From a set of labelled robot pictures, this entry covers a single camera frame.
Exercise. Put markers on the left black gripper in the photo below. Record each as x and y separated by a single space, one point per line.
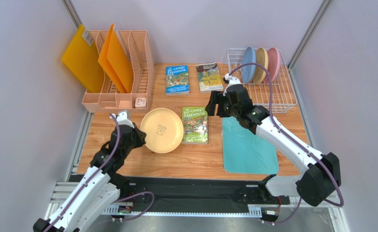
141 136

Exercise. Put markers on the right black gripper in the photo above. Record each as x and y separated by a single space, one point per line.
219 105

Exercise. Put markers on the beige plate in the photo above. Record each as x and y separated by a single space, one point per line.
164 130

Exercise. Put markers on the blue plate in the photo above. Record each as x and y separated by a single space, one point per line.
248 70

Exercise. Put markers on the pink plate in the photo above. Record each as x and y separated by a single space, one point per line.
274 63

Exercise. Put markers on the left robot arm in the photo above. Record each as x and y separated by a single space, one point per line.
100 186

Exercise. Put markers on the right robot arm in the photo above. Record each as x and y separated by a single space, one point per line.
319 174

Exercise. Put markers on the green treehouse book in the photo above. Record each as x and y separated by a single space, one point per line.
195 125

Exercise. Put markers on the brown cover book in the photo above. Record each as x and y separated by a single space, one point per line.
209 78

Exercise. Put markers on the small pink box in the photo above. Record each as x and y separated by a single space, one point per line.
140 103

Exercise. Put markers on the blue treehouse book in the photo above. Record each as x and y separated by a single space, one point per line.
177 80

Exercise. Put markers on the teal cutting board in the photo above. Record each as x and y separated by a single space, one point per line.
246 153

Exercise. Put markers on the orange folder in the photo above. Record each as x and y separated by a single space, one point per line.
115 63

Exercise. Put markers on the pink file organizer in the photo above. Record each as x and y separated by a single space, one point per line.
110 100

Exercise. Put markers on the yellow folder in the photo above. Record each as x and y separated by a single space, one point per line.
81 58

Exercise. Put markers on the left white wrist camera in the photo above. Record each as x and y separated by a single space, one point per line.
122 118

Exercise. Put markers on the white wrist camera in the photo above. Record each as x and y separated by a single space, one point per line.
230 81
122 118

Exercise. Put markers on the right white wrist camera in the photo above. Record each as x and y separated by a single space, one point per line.
230 81

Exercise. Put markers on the white wire dish rack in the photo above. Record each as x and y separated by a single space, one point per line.
279 96

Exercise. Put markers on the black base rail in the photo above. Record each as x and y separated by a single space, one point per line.
177 195

